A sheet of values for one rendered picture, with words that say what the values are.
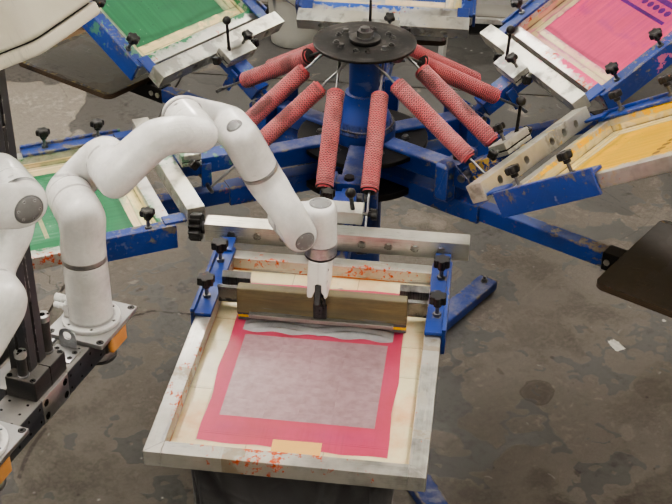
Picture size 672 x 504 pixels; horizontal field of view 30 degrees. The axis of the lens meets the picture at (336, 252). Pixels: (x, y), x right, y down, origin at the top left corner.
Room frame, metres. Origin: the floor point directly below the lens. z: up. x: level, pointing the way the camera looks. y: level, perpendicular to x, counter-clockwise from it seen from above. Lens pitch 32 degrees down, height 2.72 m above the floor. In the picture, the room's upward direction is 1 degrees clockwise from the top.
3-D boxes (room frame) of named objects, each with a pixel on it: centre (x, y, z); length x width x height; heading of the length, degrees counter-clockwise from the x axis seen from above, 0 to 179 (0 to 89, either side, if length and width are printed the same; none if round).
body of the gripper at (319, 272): (2.45, 0.03, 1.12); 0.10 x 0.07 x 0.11; 173
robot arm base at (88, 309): (2.22, 0.54, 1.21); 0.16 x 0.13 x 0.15; 70
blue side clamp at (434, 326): (2.51, -0.25, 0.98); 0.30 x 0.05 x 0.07; 173
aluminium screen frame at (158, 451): (2.31, 0.05, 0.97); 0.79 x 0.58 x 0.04; 173
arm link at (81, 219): (2.22, 0.53, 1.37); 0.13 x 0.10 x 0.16; 26
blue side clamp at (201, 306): (2.58, 0.30, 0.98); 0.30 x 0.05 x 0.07; 173
